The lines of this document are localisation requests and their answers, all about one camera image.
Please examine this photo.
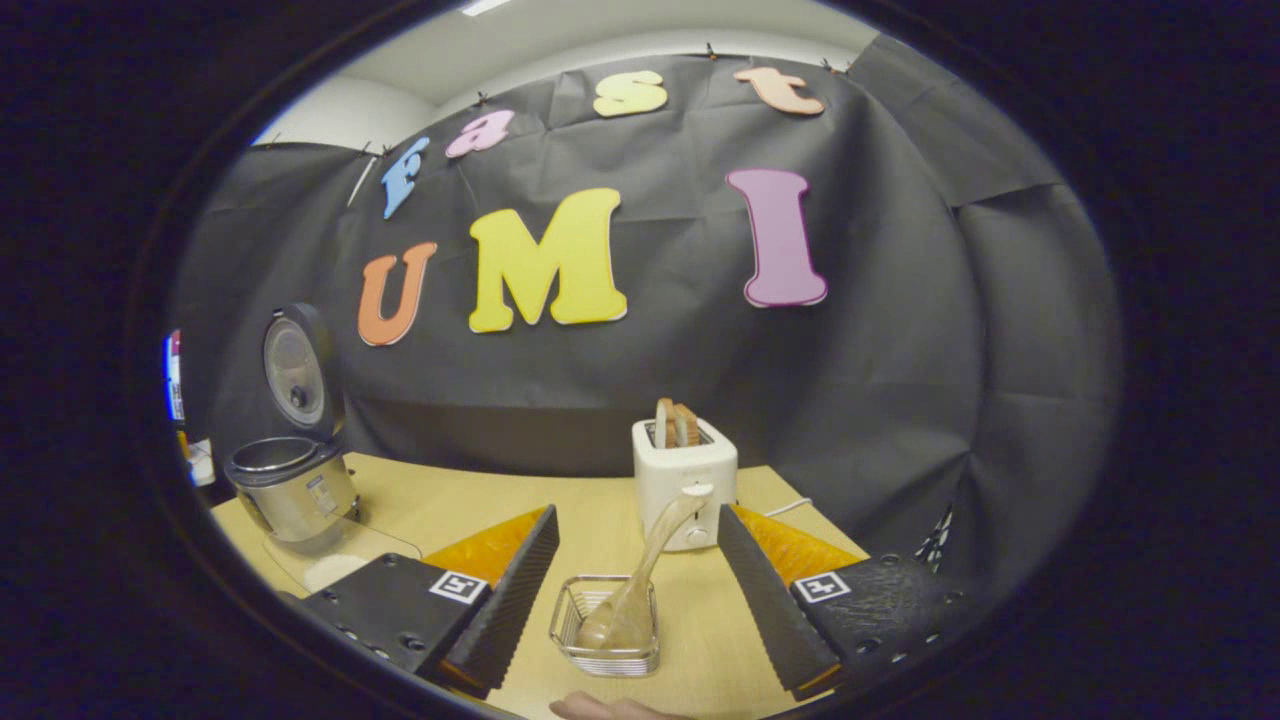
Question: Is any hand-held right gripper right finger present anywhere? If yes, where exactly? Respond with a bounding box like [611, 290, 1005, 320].
[717, 503, 986, 701]

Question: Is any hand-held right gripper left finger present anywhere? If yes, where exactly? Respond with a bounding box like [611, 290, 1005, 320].
[297, 503, 561, 701]

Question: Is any metal wire chopstick holder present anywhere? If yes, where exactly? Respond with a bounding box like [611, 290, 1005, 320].
[549, 574, 662, 679]

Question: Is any wooden spoon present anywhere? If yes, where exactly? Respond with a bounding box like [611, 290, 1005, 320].
[575, 483, 715, 651]

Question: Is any white uncooked rice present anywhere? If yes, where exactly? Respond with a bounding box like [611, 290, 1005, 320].
[303, 553, 371, 593]

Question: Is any silver black rice cooker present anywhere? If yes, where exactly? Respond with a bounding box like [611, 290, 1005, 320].
[222, 303, 363, 544]

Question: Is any white toaster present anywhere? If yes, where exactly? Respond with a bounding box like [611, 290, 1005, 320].
[632, 417, 739, 553]

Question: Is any clear plastic container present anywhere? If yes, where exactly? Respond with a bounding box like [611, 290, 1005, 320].
[262, 515, 423, 601]

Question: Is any black backdrop cloth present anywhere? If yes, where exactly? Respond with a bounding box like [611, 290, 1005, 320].
[170, 35, 1126, 591]

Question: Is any computer monitor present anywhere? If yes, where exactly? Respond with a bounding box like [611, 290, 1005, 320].
[163, 330, 187, 426]

